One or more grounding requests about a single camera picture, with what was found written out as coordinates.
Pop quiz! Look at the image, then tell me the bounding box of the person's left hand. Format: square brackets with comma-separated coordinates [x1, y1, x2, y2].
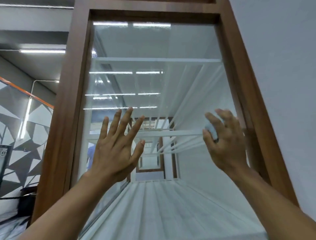
[84, 106, 146, 185]

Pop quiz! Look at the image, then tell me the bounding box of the person's right hand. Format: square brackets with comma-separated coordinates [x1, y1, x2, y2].
[202, 108, 250, 176]

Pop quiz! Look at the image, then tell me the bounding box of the light blue cleaning cloth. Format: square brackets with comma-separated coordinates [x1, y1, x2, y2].
[204, 121, 219, 143]

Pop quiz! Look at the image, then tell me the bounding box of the wooden framed display cabinet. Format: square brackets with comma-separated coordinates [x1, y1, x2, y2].
[31, 0, 300, 240]

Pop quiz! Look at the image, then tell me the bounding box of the narrow glass panel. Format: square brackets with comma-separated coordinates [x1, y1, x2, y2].
[71, 21, 268, 240]

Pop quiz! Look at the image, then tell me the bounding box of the person's left forearm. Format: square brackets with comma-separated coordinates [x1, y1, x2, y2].
[17, 172, 121, 240]

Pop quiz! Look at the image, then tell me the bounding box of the person's right forearm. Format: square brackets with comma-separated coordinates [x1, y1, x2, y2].
[227, 164, 316, 240]

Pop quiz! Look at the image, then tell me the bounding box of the orange pipe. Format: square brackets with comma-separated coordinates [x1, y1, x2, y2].
[0, 76, 54, 109]

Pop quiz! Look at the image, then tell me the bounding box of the black glass door fridge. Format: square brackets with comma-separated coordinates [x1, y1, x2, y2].
[0, 144, 13, 191]

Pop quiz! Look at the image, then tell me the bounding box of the vertical wall light strip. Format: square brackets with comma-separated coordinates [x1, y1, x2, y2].
[17, 98, 33, 140]

